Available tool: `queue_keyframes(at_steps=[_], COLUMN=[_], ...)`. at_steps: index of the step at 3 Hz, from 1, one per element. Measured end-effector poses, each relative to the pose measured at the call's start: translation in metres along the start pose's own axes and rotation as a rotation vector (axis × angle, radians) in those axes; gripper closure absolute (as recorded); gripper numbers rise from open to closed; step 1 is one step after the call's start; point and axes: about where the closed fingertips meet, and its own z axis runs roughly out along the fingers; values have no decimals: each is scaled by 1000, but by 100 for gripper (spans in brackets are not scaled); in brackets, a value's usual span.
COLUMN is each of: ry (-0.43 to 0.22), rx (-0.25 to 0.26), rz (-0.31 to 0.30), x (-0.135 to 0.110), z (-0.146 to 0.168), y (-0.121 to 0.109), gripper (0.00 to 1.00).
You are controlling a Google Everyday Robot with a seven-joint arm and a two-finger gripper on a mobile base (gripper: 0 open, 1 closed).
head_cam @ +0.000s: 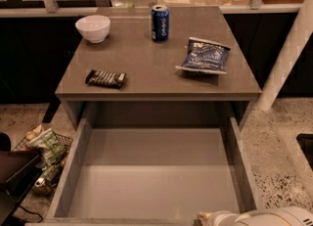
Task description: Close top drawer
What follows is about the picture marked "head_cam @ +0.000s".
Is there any grey top drawer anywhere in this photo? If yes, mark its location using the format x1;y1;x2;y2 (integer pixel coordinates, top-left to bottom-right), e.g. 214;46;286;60
39;115;258;226

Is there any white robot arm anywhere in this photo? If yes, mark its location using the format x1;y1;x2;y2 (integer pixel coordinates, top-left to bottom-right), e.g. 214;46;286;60
198;206;313;226

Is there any grey drawer cabinet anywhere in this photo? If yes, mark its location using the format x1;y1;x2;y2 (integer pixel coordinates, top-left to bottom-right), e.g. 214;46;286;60
56;6;261;123

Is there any blue chip bag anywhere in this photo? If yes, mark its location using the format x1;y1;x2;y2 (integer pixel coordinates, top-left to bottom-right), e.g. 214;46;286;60
175;37;231;74

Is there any dark chocolate bar wrapper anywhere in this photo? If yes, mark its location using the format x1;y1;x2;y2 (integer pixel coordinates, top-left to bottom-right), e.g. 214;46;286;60
85;69;126;87

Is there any green snack bag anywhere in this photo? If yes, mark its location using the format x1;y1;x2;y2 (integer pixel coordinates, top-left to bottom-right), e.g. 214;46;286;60
26;128;66;165

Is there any silver can in basket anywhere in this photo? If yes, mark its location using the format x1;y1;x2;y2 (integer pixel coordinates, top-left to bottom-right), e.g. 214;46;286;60
33;177;52;196

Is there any black furniture piece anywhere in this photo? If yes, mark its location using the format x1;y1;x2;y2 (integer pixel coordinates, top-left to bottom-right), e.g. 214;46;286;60
0;132;41;226

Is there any blue soda can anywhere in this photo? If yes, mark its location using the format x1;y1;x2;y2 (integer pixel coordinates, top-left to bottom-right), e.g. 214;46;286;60
151;5;169;42

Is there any white bowl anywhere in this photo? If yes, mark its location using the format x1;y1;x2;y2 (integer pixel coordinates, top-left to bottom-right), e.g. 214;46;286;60
75;15;111;43

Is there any black wire basket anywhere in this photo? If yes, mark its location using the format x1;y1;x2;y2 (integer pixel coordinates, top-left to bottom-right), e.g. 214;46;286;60
13;133;72;189

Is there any black cable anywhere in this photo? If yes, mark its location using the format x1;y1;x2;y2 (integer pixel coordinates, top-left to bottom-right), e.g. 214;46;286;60
18;203;44;224

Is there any white diagonal frame post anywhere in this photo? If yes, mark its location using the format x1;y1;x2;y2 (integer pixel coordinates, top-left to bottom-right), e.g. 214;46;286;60
256;0;313;111

